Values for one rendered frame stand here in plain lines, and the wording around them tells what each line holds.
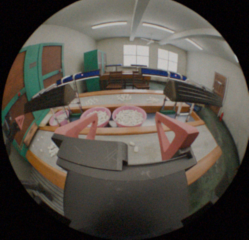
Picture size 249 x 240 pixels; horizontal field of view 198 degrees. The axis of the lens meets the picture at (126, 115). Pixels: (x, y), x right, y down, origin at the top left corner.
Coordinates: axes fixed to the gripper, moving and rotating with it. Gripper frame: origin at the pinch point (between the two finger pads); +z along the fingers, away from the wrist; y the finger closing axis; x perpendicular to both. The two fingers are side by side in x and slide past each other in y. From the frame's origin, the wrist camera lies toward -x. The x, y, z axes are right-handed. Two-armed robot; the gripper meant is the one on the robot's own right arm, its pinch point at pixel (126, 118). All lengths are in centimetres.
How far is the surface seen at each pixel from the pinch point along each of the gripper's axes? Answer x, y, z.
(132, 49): -106, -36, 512
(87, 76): 0, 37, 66
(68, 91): -1.4, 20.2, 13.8
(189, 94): -0.2, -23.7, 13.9
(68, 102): 1.9, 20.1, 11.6
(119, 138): 33.0, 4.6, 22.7
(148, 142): 33.0, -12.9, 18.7
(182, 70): -29, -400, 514
